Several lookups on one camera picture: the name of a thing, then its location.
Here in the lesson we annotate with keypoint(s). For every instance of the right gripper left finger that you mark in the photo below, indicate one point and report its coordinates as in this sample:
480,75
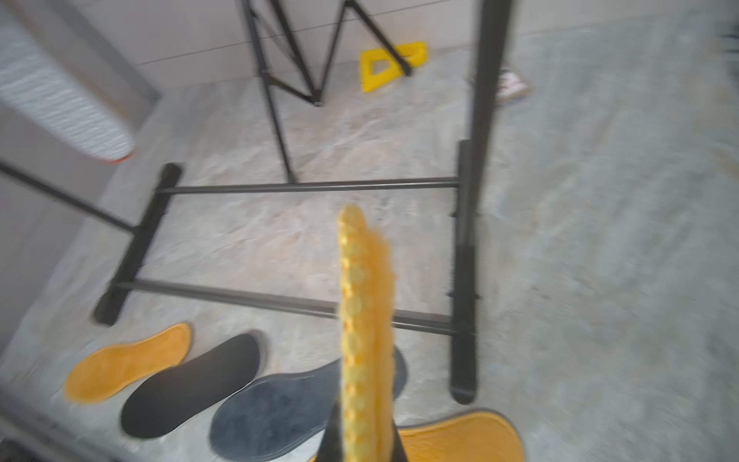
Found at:
331,447

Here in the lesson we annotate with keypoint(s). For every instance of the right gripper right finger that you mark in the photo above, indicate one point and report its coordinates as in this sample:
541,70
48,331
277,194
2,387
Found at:
398,453

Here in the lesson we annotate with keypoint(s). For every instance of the grey dark-edged insole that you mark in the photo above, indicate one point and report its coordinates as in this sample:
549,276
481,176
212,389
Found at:
275,414

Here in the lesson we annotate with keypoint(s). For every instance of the grey yellow-edged insole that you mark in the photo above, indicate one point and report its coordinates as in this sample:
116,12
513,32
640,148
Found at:
480,435

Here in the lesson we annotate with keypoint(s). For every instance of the beige yellow-edged insole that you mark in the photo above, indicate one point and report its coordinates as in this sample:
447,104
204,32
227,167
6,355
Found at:
367,340

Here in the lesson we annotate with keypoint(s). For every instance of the white black insole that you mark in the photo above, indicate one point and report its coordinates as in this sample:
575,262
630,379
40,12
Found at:
170,398

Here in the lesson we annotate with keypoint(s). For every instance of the yellow insole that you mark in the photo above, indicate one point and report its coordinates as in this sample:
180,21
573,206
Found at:
109,370

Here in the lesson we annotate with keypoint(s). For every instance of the black clothes rack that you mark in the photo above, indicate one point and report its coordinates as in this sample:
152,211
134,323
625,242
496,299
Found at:
461,325

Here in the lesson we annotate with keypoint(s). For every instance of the grey orange-edged insole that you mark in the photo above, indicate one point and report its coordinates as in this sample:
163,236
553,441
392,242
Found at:
34,84

